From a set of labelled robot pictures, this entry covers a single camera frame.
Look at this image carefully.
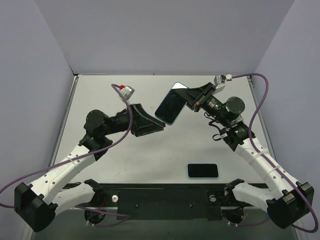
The light blue phone case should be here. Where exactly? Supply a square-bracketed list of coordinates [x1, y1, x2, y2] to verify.
[154, 81, 190, 125]
[186, 163, 220, 180]

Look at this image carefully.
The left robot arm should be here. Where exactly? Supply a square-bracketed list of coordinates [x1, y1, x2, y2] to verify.
[14, 103, 166, 232]

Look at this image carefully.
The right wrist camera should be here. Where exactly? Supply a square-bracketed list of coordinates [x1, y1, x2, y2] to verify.
[213, 74, 233, 92]

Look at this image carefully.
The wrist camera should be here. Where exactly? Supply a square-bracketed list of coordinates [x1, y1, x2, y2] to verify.
[213, 74, 233, 92]
[120, 85, 135, 101]

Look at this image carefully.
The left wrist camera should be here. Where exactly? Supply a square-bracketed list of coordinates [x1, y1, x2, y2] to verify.
[120, 85, 135, 101]

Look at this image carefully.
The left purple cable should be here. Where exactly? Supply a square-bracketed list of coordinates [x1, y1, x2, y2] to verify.
[0, 83, 133, 208]

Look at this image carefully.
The purple cable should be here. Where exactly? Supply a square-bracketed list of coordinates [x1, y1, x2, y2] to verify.
[231, 72, 317, 233]
[0, 83, 133, 208]

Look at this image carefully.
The aluminium table frame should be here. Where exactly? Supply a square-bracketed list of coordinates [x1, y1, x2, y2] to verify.
[20, 74, 79, 240]

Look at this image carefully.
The black table front rail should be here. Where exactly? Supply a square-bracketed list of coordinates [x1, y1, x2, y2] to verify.
[71, 183, 268, 222]

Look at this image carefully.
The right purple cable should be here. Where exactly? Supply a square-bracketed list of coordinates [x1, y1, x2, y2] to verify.
[231, 72, 317, 233]

